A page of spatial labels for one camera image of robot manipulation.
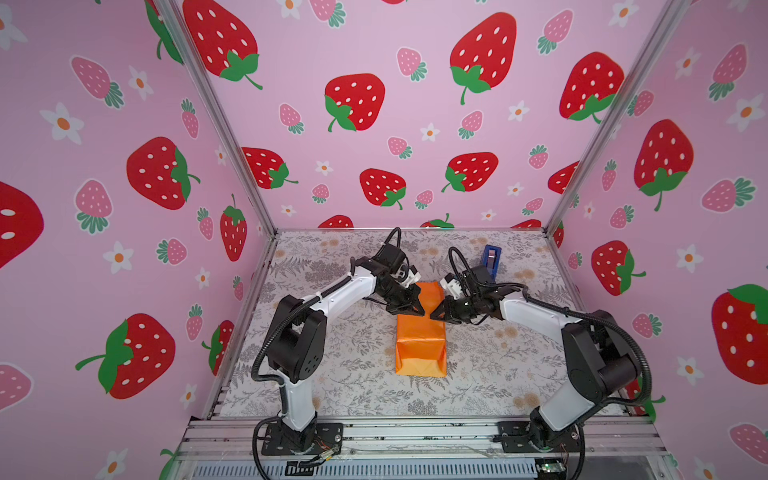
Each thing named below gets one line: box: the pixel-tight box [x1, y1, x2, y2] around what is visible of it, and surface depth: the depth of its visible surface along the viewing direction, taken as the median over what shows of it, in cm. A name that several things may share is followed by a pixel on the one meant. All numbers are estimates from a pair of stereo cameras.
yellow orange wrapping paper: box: [395, 281, 447, 377], surface depth 87 cm
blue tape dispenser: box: [482, 244, 502, 281], surface depth 106 cm
